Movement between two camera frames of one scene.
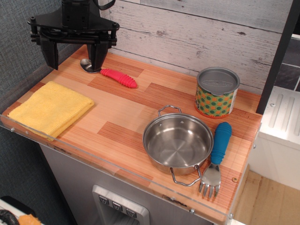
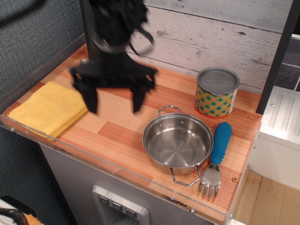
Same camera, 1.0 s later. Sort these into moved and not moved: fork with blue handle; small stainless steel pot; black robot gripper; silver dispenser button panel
Moved: black robot gripper
Not moved: fork with blue handle; small stainless steel pot; silver dispenser button panel
